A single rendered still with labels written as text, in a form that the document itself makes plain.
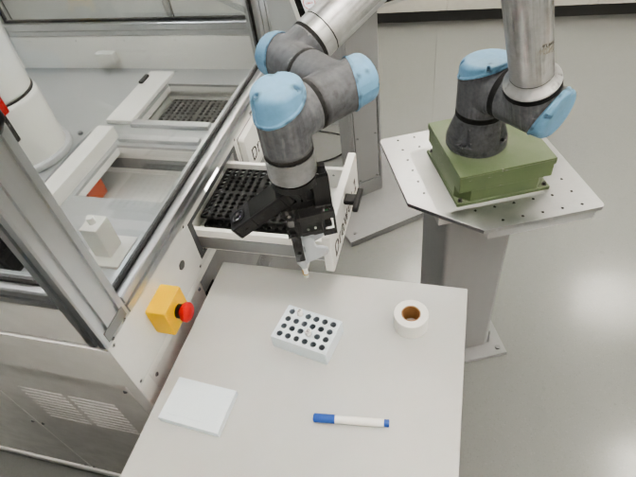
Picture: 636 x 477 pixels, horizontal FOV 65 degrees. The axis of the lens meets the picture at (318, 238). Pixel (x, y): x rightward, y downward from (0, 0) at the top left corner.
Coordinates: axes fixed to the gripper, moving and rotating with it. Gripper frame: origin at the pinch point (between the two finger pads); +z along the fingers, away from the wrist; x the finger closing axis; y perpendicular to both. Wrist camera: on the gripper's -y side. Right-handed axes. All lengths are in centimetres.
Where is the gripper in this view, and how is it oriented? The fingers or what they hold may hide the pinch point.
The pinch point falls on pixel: (299, 260)
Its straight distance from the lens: 91.1
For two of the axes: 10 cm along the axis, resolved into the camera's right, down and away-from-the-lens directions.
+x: -2.0, -7.0, 6.8
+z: 1.2, 6.7, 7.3
